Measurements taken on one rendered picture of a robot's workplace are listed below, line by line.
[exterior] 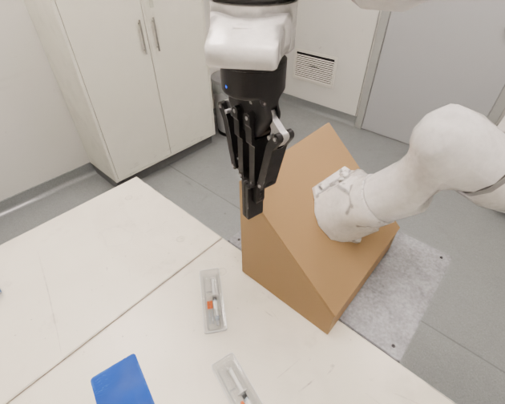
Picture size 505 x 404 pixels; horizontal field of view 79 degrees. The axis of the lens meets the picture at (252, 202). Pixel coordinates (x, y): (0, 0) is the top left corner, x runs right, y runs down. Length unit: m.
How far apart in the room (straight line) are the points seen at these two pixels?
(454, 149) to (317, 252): 0.37
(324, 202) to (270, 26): 0.52
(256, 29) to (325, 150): 0.61
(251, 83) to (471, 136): 0.33
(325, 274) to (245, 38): 0.57
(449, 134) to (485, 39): 2.42
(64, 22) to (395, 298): 1.98
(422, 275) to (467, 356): 0.92
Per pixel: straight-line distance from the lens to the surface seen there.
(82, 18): 2.14
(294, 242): 0.71
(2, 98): 2.51
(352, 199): 0.70
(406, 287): 0.98
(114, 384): 0.83
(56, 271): 1.08
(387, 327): 0.89
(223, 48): 0.29
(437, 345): 1.85
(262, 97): 0.35
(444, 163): 0.55
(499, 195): 0.63
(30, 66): 2.52
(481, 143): 0.55
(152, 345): 0.84
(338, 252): 0.79
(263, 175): 0.40
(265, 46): 0.29
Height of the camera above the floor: 1.49
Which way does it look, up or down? 41 degrees down
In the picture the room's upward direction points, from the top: straight up
